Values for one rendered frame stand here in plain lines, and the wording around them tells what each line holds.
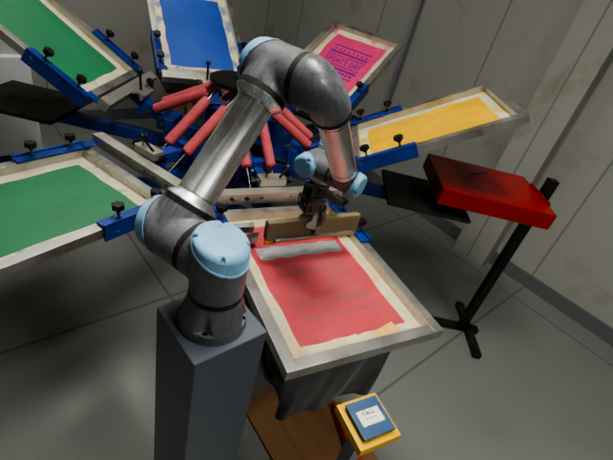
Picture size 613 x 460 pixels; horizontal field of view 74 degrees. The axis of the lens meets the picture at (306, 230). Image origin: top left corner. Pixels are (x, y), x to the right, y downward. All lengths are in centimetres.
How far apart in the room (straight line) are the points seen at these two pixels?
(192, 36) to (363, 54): 117
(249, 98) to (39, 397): 182
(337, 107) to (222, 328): 52
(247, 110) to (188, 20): 231
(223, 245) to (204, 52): 232
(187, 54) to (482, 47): 236
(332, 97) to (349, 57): 220
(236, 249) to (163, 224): 16
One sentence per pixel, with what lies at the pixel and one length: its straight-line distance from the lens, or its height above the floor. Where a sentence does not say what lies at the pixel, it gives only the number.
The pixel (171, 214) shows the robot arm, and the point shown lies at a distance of 86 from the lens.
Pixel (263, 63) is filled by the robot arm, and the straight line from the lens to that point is 91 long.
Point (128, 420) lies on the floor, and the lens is 221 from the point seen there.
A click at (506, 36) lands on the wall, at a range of 385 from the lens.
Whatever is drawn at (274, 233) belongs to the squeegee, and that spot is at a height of 110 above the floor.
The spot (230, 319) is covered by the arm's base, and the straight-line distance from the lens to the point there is 88.
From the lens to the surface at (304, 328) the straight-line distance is 131.
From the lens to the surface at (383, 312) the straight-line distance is 147.
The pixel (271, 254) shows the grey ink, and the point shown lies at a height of 96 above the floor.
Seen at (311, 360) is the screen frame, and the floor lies 99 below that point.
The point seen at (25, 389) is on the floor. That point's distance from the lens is 240.
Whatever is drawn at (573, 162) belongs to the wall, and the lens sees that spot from 366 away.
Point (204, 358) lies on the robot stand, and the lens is 89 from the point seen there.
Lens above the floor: 191
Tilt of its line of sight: 33 degrees down
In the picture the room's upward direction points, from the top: 15 degrees clockwise
